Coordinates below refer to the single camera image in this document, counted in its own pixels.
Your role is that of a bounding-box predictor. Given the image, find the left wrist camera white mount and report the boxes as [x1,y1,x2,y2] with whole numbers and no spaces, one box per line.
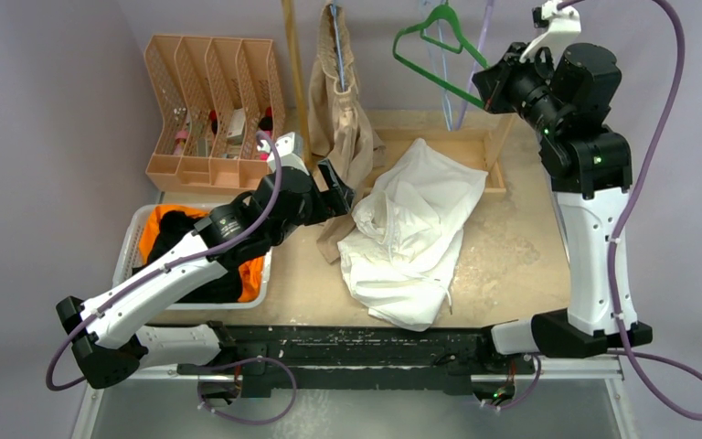
[266,132,309,175]

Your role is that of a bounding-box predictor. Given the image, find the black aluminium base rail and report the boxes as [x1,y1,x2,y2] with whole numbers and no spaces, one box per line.
[87,324,624,402]

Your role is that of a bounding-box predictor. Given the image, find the purple cable loop under rail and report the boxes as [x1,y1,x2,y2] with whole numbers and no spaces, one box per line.
[197,356,299,427]

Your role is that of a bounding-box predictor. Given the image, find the wooden clothes rack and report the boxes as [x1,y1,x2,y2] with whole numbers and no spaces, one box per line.
[281,0,578,202]

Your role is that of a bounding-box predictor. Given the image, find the white plastic perforated basket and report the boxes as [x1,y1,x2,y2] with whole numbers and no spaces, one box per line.
[112,203,272,311]

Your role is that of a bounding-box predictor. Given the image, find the pink marker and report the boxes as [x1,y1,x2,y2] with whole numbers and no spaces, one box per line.
[256,130,272,161]

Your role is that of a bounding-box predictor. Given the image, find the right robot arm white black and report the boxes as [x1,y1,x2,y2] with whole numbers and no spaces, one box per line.
[473,42,654,372]

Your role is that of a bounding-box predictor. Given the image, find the lilac plastic hanger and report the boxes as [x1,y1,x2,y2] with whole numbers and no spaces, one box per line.
[452,0,495,131]

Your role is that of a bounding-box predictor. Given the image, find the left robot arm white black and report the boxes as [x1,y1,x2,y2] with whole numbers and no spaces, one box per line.
[46,159,356,391]

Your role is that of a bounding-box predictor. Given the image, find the white small box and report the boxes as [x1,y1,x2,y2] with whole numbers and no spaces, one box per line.
[226,108,246,145]

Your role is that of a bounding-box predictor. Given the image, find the orange shorts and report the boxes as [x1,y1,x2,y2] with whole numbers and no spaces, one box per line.
[131,204,264,304]

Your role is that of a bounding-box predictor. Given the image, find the white shorts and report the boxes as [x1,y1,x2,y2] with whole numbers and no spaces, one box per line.
[337,156,488,331]

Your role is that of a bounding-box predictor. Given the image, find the light blue hanger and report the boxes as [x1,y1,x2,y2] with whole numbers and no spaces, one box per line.
[418,0,453,132]

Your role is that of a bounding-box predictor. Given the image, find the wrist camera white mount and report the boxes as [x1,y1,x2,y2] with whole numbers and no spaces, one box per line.
[266,132,309,175]
[518,0,581,63]

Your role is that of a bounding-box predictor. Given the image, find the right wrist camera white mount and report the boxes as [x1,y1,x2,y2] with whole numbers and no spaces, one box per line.
[518,0,581,63]

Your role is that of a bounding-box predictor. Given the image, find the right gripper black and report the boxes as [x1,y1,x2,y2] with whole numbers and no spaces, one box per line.
[475,43,570,140]

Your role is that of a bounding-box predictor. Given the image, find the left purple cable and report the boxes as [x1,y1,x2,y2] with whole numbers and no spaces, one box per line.
[45,132,283,392]

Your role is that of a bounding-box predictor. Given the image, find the black shorts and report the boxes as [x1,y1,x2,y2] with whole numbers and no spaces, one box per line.
[131,205,243,304]

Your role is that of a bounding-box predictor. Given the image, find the beige shorts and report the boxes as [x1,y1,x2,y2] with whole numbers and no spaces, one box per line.
[307,1,388,264]

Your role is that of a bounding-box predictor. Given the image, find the peach plastic file organizer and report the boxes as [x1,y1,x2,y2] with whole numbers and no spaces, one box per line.
[144,34,286,195]

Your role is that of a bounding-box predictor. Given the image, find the green hanger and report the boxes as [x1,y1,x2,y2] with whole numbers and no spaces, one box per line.
[391,2,489,109]

